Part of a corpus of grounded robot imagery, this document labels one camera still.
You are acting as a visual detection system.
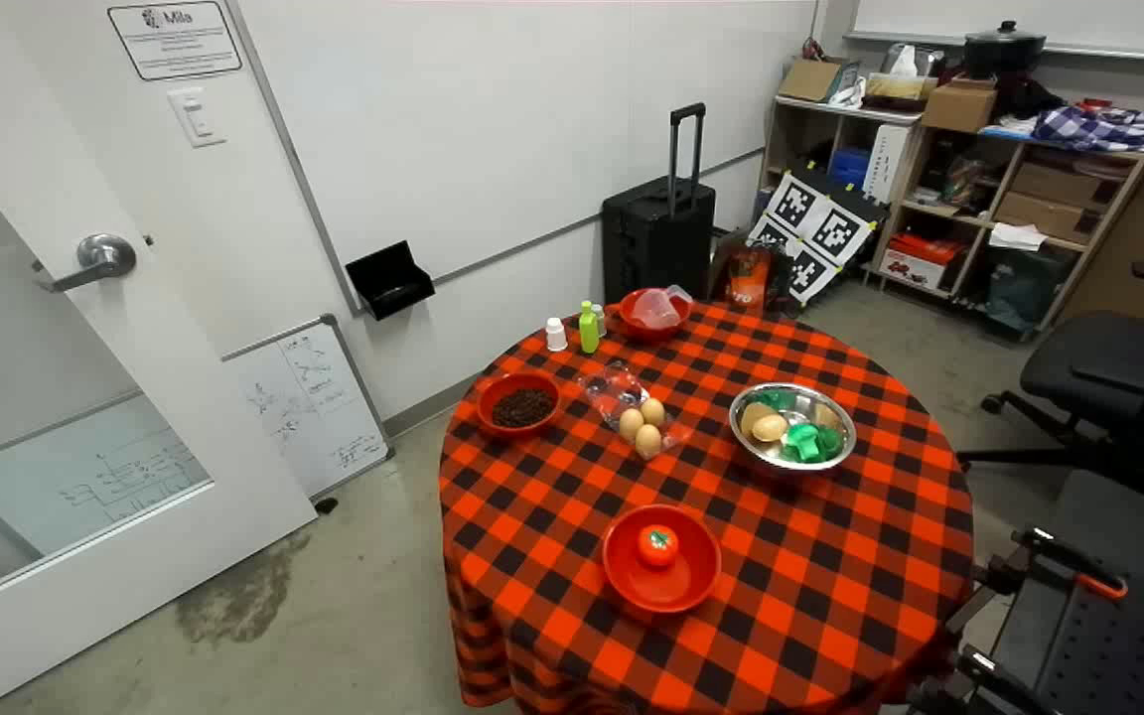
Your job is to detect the red white box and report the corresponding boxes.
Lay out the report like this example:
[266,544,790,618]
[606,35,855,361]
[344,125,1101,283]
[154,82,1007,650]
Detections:
[884,230,967,293]

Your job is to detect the dark brown beans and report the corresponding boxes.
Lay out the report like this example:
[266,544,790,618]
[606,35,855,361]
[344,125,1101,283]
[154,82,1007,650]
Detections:
[488,386,556,428]

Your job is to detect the blue storage bin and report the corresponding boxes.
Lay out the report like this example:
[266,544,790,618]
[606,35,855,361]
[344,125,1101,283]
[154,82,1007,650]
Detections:
[826,148,875,189]

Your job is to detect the clear plastic egg carton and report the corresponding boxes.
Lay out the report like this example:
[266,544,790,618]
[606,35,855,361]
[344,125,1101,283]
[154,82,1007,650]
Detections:
[574,361,696,464]

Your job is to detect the green plastic bottle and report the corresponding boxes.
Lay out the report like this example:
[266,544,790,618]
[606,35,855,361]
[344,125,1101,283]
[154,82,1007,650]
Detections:
[574,299,606,358]

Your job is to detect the stacked cardboard boxes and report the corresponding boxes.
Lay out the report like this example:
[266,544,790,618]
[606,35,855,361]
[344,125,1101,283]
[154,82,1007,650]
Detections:
[994,154,1106,243]

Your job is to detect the black suitcase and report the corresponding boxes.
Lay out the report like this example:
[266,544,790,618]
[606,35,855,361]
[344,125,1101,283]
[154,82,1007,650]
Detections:
[599,97,717,307]

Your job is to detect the bright green toy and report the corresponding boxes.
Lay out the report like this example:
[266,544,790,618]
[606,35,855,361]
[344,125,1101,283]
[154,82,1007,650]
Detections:
[779,417,847,467]

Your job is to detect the white door sign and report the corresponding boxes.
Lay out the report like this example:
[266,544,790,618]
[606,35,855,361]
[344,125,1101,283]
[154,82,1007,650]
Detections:
[102,0,246,88]

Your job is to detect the white door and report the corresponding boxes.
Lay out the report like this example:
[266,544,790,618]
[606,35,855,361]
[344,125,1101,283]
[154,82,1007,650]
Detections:
[0,0,324,715]

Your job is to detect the framed wall whiteboard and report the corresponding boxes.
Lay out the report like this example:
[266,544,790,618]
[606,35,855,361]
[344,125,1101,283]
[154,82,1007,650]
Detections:
[847,0,1144,66]

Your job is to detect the white paper stack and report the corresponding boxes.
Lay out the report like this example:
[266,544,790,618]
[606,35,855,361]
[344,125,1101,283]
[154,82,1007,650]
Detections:
[985,218,1048,259]

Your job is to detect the black wall tray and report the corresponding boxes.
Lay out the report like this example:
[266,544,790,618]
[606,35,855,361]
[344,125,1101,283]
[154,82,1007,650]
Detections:
[342,239,439,323]

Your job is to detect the wooden storage shelf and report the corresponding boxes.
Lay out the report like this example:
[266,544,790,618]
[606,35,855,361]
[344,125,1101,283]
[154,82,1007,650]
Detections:
[764,91,1144,334]

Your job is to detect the flat brown cardboard box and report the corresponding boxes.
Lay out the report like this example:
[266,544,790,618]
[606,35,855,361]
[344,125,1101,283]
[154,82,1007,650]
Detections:
[863,71,938,113]

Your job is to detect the black white marker board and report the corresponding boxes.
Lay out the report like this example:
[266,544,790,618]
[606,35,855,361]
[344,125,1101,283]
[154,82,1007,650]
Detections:
[744,165,884,308]

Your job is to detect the black orange clamp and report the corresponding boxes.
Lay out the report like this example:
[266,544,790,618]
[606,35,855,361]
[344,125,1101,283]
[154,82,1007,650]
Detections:
[942,644,1042,715]
[1015,525,1134,609]

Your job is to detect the silver door handle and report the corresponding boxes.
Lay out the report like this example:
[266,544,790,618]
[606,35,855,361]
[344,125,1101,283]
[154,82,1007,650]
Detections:
[27,230,143,299]

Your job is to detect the dark green toy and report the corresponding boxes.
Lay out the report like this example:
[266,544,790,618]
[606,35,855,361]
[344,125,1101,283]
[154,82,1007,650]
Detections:
[752,386,802,417]

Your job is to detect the open cardboard box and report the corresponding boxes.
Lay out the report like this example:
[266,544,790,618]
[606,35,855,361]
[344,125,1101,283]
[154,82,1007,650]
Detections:
[773,54,851,105]

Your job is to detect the white folder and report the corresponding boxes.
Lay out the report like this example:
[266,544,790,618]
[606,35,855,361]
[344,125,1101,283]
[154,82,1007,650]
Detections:
[863,117,917,206]

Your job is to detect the black cooking pot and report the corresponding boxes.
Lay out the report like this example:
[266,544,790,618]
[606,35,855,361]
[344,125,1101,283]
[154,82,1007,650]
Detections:
[960,14,1048,82]

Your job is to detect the clear plastic bag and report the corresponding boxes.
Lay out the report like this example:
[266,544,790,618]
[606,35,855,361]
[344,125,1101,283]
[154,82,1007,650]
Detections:
[626,283,696,334]

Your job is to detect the large wall whiteboard panel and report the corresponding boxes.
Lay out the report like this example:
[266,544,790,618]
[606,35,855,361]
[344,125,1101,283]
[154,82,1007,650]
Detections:
[223,0,826,323]

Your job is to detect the red bowl holding dark beans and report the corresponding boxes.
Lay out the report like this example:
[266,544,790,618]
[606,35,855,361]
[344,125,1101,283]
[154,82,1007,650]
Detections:
[472,369,566,442]

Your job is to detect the silver metal bowl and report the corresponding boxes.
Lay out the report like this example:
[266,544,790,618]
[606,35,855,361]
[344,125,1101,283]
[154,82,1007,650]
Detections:
[722,377,863,475]

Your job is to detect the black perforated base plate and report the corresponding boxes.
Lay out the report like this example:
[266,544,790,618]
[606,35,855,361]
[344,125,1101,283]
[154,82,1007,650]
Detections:
[975,467,1144,715]

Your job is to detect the black office chair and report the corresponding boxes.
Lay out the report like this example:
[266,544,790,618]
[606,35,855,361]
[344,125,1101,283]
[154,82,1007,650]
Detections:
[960,154,1144,525]

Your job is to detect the red bowl holding plastic bag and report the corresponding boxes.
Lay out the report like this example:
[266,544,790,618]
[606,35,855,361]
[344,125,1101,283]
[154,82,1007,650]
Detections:
[611,284,697,344]

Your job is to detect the orange snack bag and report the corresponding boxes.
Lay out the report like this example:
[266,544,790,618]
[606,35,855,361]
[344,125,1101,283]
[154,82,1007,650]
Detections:
[722,243,779,319]

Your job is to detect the small leaning whiteboard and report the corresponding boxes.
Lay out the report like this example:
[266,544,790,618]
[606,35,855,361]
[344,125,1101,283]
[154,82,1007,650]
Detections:
[223,312,394,505]

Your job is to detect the brown wooden panel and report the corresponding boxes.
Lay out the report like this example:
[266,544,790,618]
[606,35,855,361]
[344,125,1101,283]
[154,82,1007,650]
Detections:
[1056,148,1144,334]

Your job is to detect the red black checkered tablecloth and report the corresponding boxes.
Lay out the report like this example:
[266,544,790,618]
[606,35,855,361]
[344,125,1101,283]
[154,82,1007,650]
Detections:
[433,299,981,715]

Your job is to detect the blue white patterned cloth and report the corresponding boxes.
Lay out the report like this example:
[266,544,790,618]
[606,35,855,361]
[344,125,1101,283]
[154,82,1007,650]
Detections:
[1028,97,1144,160]

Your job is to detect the orange toy tomato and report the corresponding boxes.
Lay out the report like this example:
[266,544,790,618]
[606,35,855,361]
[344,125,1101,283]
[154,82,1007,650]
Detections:
[630,521,681,574]

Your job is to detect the red bowl holding toy tomato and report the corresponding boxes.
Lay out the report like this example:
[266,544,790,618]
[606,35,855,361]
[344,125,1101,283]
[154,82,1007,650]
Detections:
[599,500,725,618]

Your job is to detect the closed cardboard box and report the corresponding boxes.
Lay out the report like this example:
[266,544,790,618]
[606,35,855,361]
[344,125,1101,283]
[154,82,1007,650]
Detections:
[921,79,999,136]

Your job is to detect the dark green bag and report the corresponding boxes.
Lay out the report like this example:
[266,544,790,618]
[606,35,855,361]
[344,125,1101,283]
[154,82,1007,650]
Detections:
[981,248,1069,336]

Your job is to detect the small white door notice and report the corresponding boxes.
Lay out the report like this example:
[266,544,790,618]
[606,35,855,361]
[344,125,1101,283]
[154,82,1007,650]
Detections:
[165,82,230,150]

